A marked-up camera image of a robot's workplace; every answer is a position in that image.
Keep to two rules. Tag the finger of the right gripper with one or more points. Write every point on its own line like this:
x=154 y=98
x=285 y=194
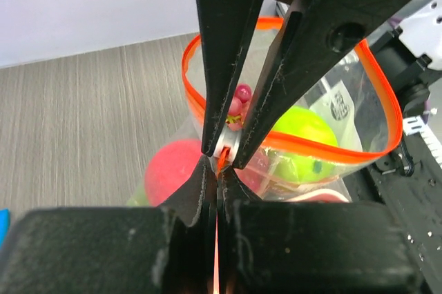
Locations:
x=308 y=45
x=226 y=29

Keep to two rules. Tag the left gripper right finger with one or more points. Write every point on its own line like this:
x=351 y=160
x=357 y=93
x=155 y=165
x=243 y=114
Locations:
x=309 y=247

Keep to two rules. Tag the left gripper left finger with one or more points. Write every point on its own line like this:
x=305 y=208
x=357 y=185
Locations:
x=164 y=249

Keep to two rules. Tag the green grape bunch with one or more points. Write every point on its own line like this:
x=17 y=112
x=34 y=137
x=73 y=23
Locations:
x=138 y=198

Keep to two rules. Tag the red pepper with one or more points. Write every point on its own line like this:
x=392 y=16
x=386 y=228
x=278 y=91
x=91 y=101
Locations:
x=169 y=168

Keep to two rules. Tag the purple grape bunch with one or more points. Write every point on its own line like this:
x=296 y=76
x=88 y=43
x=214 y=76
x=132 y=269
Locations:
x=242 y=96

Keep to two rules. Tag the clear zip top bag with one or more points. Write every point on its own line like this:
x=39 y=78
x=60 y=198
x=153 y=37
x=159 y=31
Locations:
x=349 y=119

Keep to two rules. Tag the green apple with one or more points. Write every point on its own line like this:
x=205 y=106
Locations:
x=301 y=163

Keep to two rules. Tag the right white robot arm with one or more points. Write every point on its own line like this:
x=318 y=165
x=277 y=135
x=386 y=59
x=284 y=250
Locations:
x=410 y=58

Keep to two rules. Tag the blue folded cloth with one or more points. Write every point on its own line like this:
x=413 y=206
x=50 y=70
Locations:
x=4 y=223

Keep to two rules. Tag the slotted cable duct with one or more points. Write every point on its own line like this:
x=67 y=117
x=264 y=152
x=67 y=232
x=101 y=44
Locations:
x=416 y=126

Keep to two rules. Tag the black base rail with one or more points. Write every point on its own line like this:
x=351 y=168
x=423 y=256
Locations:
x=415 y=202

